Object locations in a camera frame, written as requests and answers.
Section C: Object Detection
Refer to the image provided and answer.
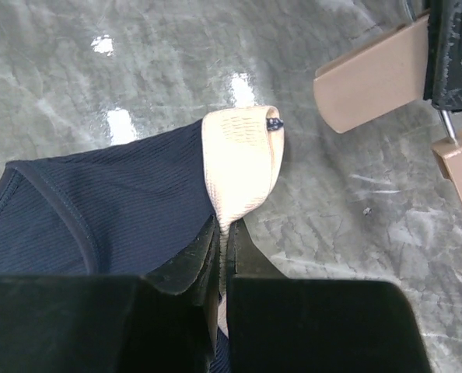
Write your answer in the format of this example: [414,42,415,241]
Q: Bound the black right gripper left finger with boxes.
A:
[0,218,219,372]

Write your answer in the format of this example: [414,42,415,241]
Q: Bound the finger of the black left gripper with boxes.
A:
[423,0,462,113]

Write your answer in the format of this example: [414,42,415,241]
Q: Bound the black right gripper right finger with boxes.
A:
[227,221,431,372]

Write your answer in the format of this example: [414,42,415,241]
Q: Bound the beige clip hanger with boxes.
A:
[313,9,462,203]

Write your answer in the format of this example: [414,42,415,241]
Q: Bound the navy underwear cream waistband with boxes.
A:
[0,104,286,373]

